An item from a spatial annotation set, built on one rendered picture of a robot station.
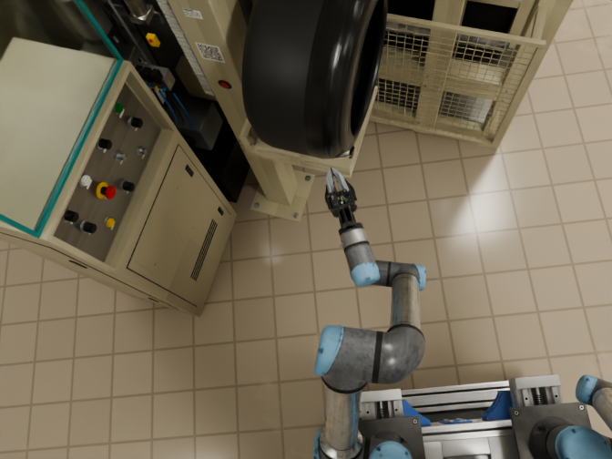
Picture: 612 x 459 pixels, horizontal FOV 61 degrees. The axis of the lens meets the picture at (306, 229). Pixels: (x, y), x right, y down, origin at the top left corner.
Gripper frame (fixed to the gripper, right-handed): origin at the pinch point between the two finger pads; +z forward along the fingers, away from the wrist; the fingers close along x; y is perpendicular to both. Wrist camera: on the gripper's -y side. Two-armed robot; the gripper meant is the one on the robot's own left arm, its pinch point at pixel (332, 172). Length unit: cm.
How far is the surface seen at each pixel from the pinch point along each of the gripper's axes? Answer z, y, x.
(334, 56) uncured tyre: 12.6, 36.3, -10.7
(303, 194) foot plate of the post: 36, -101, 22
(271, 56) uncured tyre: 18.8, 36.7, 3.7
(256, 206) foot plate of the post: 37, -97, 46
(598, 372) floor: -83, -109, -77
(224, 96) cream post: 39.8, -2.0, 26.3
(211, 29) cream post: 38, 32, 17
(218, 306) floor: -7, -94, 77
